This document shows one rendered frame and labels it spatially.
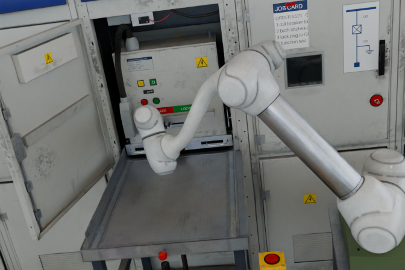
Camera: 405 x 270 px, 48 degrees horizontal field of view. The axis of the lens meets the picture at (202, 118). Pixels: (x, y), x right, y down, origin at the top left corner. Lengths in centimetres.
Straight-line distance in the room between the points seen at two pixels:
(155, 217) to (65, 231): 88
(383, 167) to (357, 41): 71
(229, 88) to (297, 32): 79
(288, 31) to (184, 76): 52
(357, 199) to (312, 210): 100
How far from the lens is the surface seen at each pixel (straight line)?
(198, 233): 173
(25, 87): 187
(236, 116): 218
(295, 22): 206
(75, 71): 212
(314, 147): 142
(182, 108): 222
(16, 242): 279
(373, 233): 146
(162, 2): 206
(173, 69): 216
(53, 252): 275
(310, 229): 252
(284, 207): 242
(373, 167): 163
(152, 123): 180
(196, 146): 229
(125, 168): 227
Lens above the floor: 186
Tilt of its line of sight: 22 degrees down
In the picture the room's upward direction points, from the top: 8 degrees counter-clockwise
